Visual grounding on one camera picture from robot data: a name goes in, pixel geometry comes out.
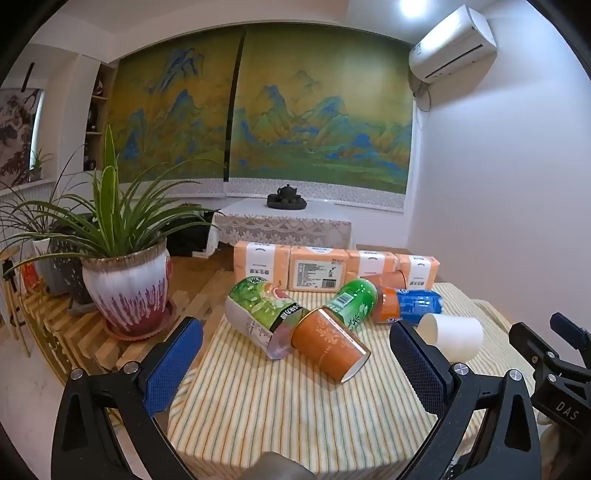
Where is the spider plant in white-red pot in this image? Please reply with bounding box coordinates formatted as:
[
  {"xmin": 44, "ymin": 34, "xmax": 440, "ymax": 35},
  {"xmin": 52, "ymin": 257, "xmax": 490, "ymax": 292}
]
[{"xmin": 14, "ymin": 124, "xmax": 222, "ymax": 337}]

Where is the green labelled drink bottle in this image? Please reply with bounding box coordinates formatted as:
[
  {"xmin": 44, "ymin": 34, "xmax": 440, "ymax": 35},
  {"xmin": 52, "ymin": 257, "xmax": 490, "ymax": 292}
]
[{"xmin": 224, "ymin": 275, "xmax": 311, "ymax": 360}]

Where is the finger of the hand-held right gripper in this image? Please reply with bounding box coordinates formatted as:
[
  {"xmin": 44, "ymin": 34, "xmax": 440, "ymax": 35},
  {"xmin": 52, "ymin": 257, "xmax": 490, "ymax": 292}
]
[
  {"xmin": 509, "ymin": 322, "xmax": 563, "ymax": 372},
  {"xmin": 549, "ymin": 311, "xmax": 591, "ymax": 358}
]

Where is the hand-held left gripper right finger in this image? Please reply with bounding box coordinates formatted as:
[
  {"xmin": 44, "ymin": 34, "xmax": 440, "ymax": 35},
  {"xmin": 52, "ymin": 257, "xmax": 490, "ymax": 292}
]
[{"xmin": 389, "ymin": 320, "xmax": 541, "ymax": 480}]

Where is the orange patterned paper cup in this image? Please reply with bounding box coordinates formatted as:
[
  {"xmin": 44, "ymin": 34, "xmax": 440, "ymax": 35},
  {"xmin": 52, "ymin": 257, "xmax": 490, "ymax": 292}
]
[{"xmin": 290, "ymin": 306, "xmax": 371, "ymax": 384}]

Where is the orange tissue pack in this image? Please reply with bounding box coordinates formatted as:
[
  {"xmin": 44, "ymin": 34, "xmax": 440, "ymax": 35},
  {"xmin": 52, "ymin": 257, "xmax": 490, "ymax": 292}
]
[
  {"xmin": 397, "ymin": 253, "xmax": 440, "ymax": 292},
  {"xmin": 233, "ymin": 241, "xmax": 292, "ymax": 289},
  {"xmin": 288, "ymin": 246, "xmax": 350, "ymax": 293},
  {"xmin": 346, "ymin": 250, "xmax": 400, "ymax": 279}
]

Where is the striped yellow tablecloth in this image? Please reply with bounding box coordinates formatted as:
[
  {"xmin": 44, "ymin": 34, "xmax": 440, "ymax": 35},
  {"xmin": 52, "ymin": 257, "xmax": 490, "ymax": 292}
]
[{"xmin": 167, "ymin": 281, "xmax": 550, "ymax": 480}]

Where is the small potted plant on sill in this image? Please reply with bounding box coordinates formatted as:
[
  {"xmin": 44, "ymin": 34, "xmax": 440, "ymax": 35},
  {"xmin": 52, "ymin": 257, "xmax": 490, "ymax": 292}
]
[{"xmin": 28, "ymin": 148, "xmax": 54, "ymax": 182}]

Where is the plant in white pot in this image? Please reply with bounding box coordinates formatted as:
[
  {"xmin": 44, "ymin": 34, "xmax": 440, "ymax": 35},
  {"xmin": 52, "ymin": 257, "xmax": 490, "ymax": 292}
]
[{"xmin": 0, "ymin": 185, "xmax": 70, "ymax": 297}]

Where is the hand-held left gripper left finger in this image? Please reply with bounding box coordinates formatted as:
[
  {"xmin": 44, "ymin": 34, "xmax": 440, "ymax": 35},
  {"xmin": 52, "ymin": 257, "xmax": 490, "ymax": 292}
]
[{"xmin": 51, "ymin": 315, "xmax": 205, "ymax": 480}]

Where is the white lace tablecloth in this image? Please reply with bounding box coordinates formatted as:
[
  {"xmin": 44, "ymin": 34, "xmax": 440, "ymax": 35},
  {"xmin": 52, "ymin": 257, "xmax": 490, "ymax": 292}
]
[{"xmin": 207, "ymin": 199, "xmax": 353, "ymax": 256}]

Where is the ink painting wall scroll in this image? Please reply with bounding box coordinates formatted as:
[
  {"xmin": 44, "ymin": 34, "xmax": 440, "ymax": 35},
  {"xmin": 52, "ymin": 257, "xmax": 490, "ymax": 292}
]
[{"xmin": 0, "ymin": 87, "xmax": 43, "ymax": 189}]

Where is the green drink can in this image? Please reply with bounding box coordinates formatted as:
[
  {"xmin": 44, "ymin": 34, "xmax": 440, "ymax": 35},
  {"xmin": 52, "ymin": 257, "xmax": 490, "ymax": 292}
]
[{"xmin": 324, "ymin": 278, "xmax": 380, "ymax": 331}]

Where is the slatted wooden bench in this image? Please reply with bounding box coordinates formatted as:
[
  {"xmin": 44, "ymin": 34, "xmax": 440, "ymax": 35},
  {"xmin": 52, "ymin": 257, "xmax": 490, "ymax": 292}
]
[{"xmin": 18, "ymin": 256, "xmax": 241, "ymax": 384}]

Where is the dark teapot set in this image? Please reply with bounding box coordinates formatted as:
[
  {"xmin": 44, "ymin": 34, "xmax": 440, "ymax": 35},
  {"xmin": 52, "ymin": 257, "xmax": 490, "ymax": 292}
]
[{"xmin": 267, "ymin": 183, "xmax": 307, "ymax": 211}]

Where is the wooden stool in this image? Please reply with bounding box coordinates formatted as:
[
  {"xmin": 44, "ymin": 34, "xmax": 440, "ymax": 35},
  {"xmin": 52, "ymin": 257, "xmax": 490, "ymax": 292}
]
[{"xmin": 0, "ymin": 244, "xmax": 33, "ymax": 358}]

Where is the landscape painting blind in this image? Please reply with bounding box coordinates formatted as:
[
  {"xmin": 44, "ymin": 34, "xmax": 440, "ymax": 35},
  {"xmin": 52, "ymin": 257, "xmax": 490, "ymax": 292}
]
[
  {"xmin": 223, "ymin": 25, "xmax": 415, "ymax": 209},
  {"xmin": 105, "ymin": 33, "xmax": 244, "ymax": 198}
]

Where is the wooden wall shelf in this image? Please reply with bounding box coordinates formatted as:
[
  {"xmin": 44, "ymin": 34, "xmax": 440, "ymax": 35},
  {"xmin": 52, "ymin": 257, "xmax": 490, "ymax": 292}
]
[{"xmin": 83, "ymin": 62, "xmax": 117, "ymax": 172}]

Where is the orange and blue drink can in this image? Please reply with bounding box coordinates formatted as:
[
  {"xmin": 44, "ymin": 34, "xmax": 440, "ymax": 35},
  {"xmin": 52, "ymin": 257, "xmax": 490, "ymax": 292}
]
[{"xmin": 372, "ymin": 286, "xmax": 445, "ymax": 325}]

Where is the white air conditioner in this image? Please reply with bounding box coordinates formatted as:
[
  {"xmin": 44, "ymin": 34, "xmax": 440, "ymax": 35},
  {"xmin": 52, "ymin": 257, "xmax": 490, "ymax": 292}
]
[{"xmin": 408, "ymin": 4, "xmax": 498, "ymax": 84}]

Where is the plant in dark grey pot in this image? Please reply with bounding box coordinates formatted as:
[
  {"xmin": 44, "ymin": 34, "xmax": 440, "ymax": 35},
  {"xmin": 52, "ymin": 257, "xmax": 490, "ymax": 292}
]
[{"xmin": 0, "ymin": 152, "xmax": 100, "ymax": 306}]

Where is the white paper cup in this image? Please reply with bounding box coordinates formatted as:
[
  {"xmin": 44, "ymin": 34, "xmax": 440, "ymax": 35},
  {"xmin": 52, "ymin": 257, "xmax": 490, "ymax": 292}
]
[{"xmin": 417, "ymin": 313, "xmax": 485, "ymax": 361}]

